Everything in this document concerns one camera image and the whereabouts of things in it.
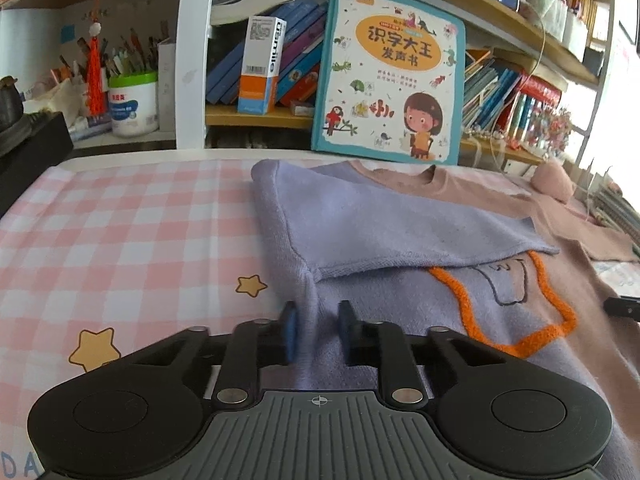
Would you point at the black box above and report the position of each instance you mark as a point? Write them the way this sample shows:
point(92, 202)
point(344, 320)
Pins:
point(28, 148)

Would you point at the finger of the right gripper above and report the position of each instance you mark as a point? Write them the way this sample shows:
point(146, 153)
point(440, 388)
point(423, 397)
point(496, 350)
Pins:
point(623, 307)

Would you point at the white wooden bookshelf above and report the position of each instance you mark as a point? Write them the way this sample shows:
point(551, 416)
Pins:
point(205, 49)

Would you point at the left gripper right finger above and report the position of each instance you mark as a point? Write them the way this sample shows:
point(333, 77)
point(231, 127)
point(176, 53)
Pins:
point(385, 347)

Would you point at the teal children's sound book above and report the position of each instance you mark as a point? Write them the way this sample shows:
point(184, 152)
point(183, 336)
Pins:
point(391, 82)

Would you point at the white orange usmile box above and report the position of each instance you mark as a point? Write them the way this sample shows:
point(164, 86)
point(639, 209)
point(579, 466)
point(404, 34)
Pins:
point(261, 62)

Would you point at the pink plush toy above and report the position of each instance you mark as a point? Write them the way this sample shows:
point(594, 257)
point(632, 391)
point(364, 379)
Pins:
point(551, 179)

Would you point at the lilac and pink sweater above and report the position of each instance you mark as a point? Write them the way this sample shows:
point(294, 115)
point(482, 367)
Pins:
point(513, 271)

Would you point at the dark leather shoe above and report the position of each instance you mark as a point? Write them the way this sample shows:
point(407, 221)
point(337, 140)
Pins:
point(10, 110)

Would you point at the red tassel ornament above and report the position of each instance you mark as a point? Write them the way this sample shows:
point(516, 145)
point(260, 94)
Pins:
point(96, 104)

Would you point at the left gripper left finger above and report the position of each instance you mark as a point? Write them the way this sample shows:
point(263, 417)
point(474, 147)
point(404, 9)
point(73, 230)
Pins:
point(252, 346)

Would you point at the pink checked tablecloth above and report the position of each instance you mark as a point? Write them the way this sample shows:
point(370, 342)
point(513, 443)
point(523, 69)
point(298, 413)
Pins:
point(114, 284)

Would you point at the white tub green lid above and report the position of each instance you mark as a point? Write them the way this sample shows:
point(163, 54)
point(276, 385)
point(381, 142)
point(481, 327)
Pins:
point(132, 104)

